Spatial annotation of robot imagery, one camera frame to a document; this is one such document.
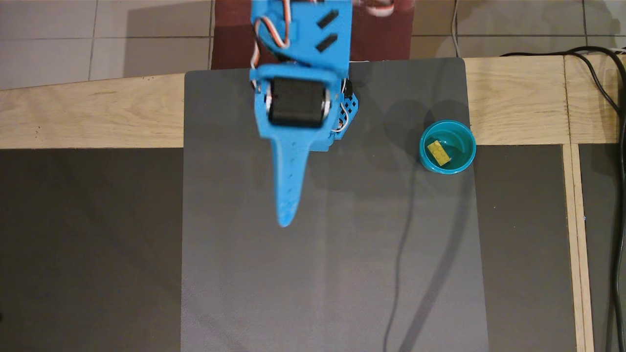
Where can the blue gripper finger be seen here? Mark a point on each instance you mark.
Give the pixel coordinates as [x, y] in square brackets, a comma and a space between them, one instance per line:
[289, 186]

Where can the blue slotted gripper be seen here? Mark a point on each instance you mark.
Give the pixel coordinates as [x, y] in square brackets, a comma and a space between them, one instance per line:
[297, 103]

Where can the pale two-by-four lego brick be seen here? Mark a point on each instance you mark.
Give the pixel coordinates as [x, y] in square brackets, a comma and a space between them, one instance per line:
[439, 153]

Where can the large dark grey work mat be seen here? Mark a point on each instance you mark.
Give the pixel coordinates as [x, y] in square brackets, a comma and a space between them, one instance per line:
[391, 244]

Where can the teal plastic cup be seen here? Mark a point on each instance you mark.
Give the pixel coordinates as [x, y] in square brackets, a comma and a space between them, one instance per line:
[464, 146]

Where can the dark table mat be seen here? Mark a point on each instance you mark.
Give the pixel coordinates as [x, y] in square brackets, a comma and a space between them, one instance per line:
[599, 244]
[528, 244]
[88, 244]

